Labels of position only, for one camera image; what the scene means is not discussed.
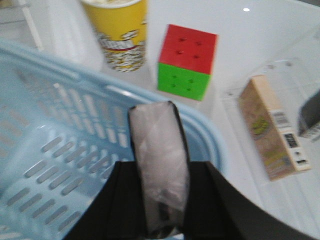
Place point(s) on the light blue plastic basket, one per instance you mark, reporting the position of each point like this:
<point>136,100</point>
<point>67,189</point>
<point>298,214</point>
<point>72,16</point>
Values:
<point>62,130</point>

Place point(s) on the beige snack carton box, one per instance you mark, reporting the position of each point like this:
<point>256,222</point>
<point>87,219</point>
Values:
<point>269,127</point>

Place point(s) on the yellow popcorn paper cup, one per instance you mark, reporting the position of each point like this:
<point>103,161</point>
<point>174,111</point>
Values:
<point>120,27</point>

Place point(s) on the red green puzzle cube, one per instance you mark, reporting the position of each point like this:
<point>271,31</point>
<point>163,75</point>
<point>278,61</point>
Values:
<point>186,60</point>

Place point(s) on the dark snack packet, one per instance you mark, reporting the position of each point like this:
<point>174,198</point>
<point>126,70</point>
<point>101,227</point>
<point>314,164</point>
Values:
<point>309,118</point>

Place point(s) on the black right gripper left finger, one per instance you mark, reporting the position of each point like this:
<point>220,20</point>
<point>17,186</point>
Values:
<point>117,212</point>

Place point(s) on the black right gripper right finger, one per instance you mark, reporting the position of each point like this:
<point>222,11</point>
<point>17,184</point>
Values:
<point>218,211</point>

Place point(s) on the black white tissue pack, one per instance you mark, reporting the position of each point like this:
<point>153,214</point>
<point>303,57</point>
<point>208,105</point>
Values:
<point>162,160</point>

